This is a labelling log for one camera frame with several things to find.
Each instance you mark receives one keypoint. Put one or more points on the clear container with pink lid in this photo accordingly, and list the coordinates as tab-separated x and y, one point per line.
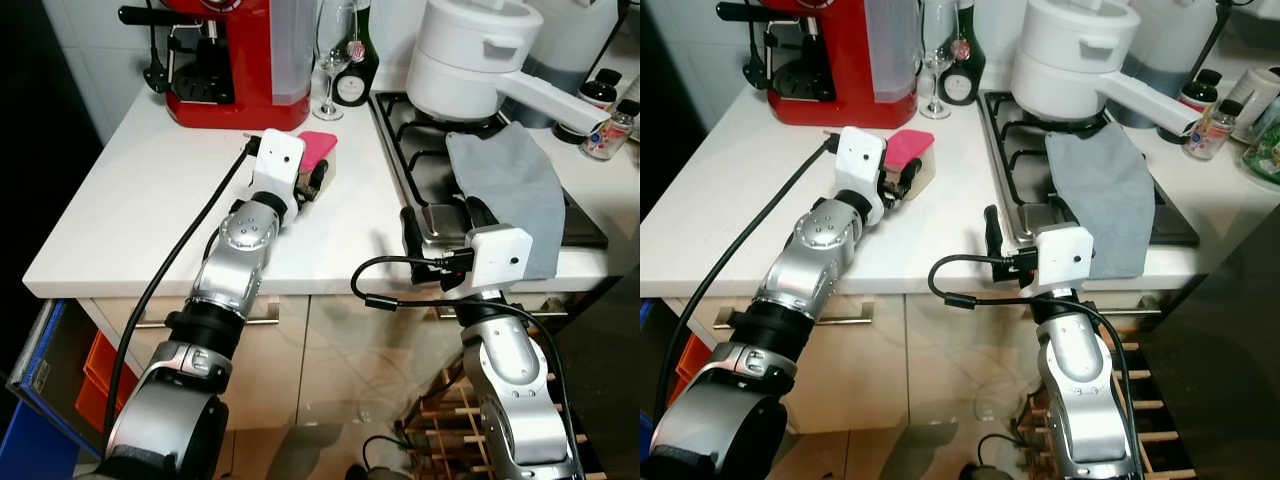
318	148
908	145

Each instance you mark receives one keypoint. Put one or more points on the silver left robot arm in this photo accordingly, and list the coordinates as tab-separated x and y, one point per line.
815	250
235	250

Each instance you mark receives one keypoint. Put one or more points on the grey cloth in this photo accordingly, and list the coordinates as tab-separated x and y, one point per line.
510	190
1105	190

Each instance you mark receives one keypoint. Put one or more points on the steel gas hob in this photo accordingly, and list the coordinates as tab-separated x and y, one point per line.
420	160
1020	160

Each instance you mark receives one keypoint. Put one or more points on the dark green bottle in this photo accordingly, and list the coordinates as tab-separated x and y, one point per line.
362	85
965	85

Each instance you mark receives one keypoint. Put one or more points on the red coffee machine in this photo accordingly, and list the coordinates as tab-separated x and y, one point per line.
860	70
260	70

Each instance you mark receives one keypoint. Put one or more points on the clear wine glass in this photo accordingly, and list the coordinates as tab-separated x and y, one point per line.
333	45
938	45

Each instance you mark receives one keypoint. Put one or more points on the wooden wine rack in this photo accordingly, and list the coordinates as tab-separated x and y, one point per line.
1150	437
445	405

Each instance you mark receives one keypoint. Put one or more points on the clear spice jar black cap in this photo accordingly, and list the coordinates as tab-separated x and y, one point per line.
605	135
1210	135

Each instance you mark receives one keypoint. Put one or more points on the dark sauce bottle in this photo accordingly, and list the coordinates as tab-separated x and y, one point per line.
600	92
1198	92

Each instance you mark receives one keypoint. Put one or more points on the blue flat board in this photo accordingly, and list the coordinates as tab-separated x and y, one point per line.
40	440
646	312

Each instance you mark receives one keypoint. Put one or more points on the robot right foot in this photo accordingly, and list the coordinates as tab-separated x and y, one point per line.
985	473
378	473

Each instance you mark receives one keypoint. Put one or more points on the green packet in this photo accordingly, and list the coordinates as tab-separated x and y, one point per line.
1265	155

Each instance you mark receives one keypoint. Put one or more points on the tall white cup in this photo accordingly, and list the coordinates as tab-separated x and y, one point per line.
1260	95

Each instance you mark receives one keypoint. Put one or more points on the orange crate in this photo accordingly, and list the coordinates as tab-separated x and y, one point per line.
95	375
700	355

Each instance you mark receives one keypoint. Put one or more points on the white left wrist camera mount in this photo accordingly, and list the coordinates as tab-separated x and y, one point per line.
862	155
278	160

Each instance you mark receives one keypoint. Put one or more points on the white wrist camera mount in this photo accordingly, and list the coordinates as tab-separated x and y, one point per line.
862	155
1062	252
500	255
278	160

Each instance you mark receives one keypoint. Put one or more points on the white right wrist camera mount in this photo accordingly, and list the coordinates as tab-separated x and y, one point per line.
500	255
1062	252

